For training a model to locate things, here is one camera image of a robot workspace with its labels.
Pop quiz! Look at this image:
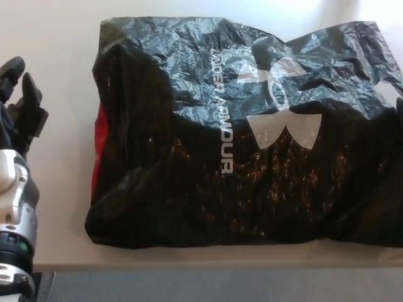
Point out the black Under Armour plastic bag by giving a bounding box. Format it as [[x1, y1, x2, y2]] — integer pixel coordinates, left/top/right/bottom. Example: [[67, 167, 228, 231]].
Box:
[[84, 18, 403, 250]]

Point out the dark object under desk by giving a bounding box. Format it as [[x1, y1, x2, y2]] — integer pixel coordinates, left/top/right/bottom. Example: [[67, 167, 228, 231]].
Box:
[[32, 272, 54, 302]]

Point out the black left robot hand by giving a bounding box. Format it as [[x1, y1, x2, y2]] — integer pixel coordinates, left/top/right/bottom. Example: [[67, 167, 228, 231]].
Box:
[[0, 55, 50, 155]]

